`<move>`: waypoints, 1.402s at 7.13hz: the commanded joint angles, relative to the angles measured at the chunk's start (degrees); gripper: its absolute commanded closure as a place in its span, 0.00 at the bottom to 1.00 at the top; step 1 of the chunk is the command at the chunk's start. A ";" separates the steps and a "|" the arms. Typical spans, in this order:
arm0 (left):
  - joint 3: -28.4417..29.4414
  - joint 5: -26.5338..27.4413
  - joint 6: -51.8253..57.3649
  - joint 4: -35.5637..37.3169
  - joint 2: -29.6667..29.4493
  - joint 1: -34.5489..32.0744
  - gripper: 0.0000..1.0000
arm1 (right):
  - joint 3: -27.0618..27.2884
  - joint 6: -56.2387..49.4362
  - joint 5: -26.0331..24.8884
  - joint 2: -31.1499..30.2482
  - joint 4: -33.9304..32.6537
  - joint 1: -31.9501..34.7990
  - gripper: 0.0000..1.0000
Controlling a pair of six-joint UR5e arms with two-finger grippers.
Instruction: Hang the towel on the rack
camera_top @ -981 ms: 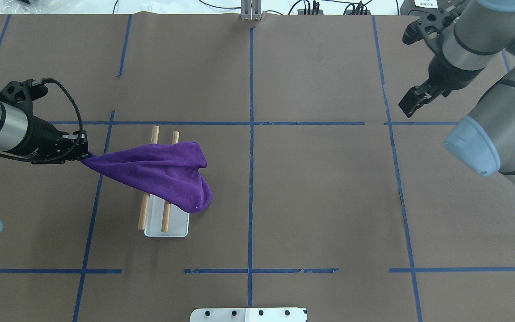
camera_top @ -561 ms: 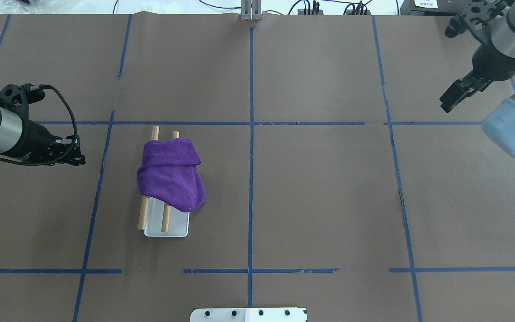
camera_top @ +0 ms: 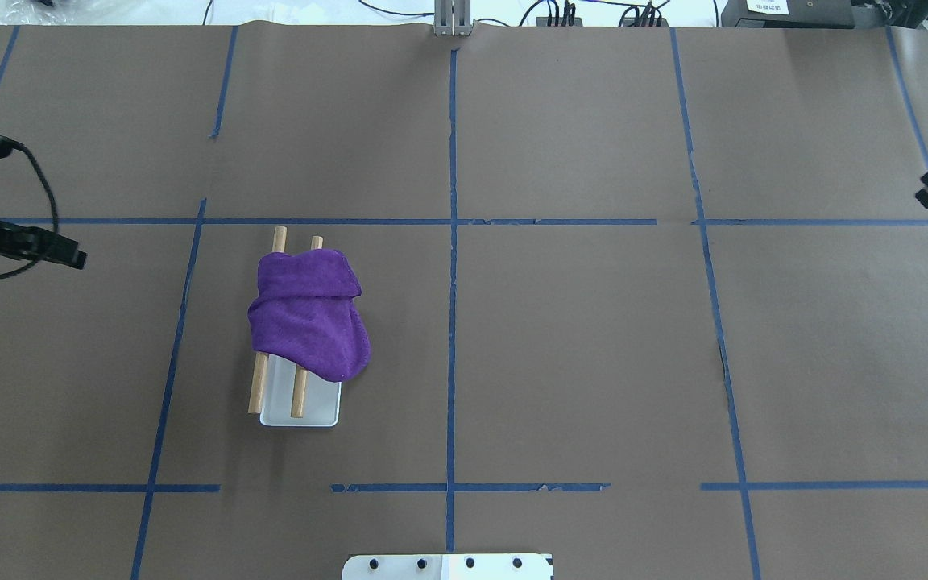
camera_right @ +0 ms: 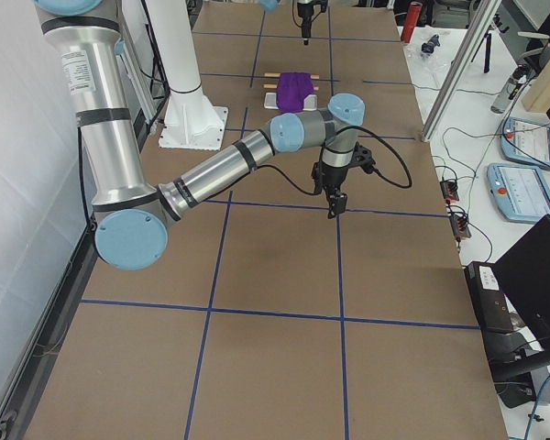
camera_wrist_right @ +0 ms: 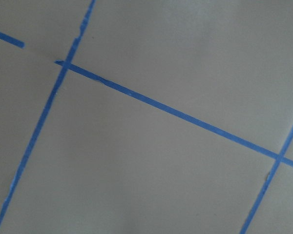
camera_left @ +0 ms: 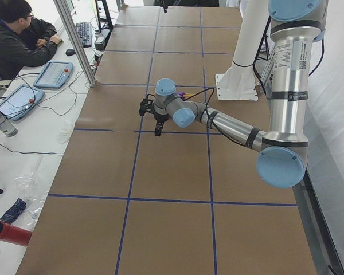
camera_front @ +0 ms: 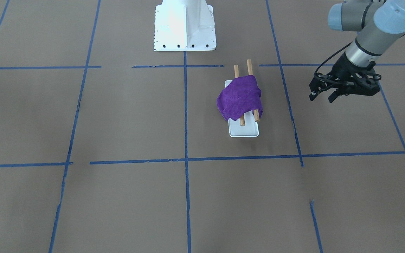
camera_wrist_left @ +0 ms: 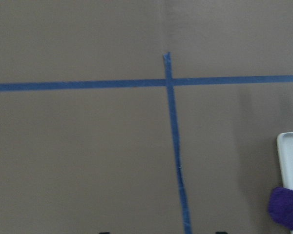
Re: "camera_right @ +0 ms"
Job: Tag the red cylinder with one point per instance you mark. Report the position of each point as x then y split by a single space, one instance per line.
411 20

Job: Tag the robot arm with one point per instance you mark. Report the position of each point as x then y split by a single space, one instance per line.
133 217
271 5

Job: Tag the far blue teach pendant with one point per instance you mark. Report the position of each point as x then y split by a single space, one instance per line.
526 142

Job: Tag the aluminium frame post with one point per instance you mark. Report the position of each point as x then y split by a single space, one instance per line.
470 43

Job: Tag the near blue teach pendant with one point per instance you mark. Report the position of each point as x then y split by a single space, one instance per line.
519 191

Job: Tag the taller wooden rack rod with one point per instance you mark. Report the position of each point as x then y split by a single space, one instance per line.
277 75

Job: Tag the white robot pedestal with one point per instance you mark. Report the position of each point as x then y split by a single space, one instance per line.
190 121

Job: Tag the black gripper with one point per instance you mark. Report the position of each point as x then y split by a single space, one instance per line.
333 178
304 14

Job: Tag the black laptop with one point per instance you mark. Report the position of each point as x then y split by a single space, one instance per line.
523 274

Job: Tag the white towel rack base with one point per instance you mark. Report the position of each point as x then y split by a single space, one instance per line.
309 103

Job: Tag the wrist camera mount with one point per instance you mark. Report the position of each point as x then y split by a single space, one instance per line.
322 3
362 158

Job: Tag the black box device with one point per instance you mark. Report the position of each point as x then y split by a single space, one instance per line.
489 302

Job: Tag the blue teach pendant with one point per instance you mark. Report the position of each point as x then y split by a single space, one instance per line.
519 191
526 142

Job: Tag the shorter wooden rack rod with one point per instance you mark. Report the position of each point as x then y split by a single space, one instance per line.
275 87

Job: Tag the purple towel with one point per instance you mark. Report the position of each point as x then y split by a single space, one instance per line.
292 89

